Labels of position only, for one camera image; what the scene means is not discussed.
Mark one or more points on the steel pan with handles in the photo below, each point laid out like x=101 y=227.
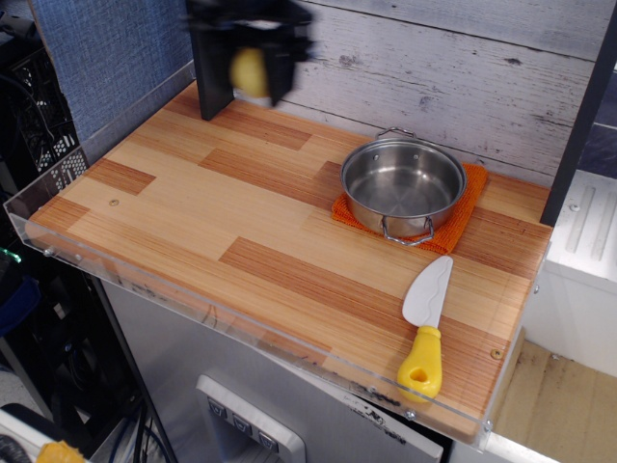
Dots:
x=401 y=187

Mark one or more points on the black plastic crate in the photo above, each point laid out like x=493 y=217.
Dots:
x=43 y=118

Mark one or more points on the toy knife yellow handle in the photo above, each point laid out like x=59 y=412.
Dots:
x=421 y=373

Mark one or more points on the orange knitted cloth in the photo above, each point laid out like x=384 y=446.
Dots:
x=447 y=236

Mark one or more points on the clear acrylic table guard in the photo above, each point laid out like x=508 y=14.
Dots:
x=229 y=223

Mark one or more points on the dark grey right post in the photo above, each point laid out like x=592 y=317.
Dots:
x=586 y=115

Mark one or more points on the yellow object bottom left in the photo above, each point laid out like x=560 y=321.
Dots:
x=59 y=452

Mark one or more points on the silver toy fridge cabinet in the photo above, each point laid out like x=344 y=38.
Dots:
x=172 y=352

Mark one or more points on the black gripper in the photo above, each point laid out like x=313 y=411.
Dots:
x=280 y=28

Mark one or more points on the dark grey left post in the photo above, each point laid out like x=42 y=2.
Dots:
x=211 y=61

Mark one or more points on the white toy sink unit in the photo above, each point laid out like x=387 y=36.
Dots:
x=571 y=310

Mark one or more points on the yellow toy potato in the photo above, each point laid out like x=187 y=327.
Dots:
x=247 y=72

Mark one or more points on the grey dispenser button panel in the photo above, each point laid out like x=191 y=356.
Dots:
x=244 y=432

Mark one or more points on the dark grey post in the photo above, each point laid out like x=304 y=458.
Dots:
x=211 y=61
x=586 y=115

